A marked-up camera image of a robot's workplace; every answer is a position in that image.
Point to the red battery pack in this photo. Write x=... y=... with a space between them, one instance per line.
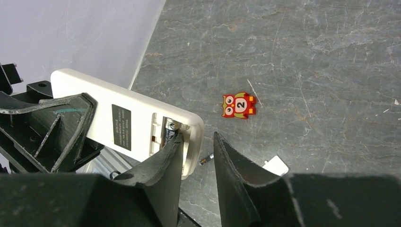
x=240 y=105

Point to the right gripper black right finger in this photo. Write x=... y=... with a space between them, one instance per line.
x=248 y=195

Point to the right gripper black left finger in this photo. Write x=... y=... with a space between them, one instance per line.
x=159 y=178

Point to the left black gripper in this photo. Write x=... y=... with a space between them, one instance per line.
x=50 y=136

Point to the small black battery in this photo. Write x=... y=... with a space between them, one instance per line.
x=207 y=159
x=170 y=128

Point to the white remote control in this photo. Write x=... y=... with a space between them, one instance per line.
x=129 y=122

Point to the white battery cover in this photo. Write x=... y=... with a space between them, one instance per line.
x=276 y=166

